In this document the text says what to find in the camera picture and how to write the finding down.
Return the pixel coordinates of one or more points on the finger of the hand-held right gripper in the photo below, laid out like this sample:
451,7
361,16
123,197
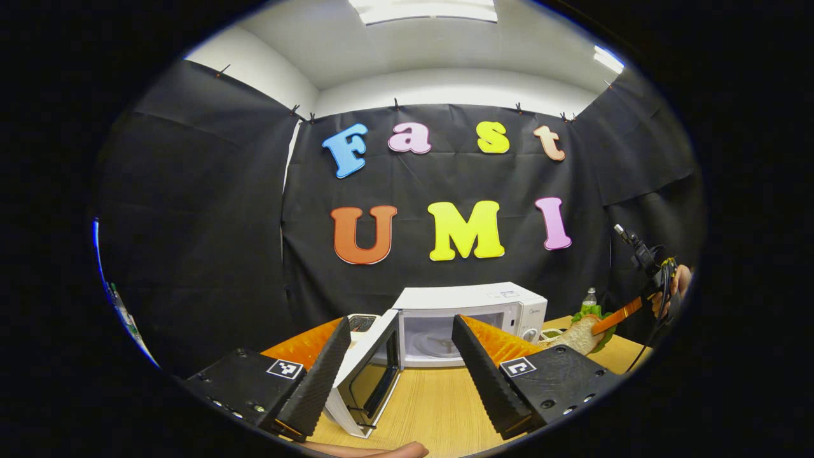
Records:
617,318

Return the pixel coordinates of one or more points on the large ceiling light panel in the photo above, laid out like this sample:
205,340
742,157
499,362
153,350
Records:
423,9

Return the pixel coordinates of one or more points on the white toaster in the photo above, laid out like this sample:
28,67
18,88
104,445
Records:
362,324

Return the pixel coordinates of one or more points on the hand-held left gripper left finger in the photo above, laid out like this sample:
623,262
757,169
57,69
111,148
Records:
315,381

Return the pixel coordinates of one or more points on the green drink bottle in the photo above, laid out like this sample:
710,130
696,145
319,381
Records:
589,299

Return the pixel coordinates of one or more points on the small ceiling light panel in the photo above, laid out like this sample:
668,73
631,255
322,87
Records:
608,58

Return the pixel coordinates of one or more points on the white microwave oven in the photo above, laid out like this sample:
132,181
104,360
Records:
445,318

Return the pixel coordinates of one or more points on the row of black cloth clips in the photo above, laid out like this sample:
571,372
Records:
395,105

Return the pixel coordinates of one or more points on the black backdrop cloth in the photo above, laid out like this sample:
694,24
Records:
203,222

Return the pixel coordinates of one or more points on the white divided dish with beans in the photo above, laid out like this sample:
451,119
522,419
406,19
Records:
550,333

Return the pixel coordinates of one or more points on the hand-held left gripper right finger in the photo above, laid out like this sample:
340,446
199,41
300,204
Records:
486,375

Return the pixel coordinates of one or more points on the sandwich with green lettuce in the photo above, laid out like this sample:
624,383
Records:
579,337

